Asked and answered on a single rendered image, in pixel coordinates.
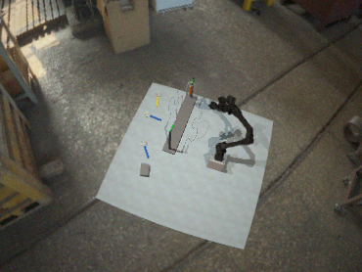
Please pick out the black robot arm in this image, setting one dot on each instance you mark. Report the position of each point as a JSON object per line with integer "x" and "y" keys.
{"x": 236, "y": 112}

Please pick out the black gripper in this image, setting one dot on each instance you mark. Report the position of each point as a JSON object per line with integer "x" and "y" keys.
{"x": 219, "y": 107}

